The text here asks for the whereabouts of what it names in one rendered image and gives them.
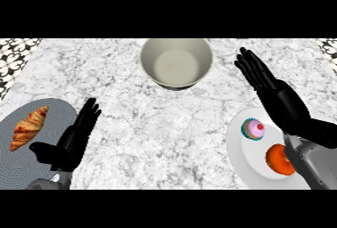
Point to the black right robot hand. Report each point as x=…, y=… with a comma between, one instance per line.
x=285, y=104

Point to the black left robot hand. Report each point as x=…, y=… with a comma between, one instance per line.
x=74, y=139

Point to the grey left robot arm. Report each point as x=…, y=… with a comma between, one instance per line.
x=52, y=181

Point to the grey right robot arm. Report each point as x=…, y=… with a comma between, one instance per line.
x=312, y=164

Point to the white plate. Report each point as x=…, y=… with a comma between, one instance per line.
x=254, y=154

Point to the pale grey bowl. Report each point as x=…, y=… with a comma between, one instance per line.
x=176, y=63

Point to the brown croissant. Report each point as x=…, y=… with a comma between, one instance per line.
x=28, y=127

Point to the pink cupcake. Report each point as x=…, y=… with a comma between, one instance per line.
x=253, y=128

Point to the grey round placemat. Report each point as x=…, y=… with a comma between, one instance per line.
x=25, y=154

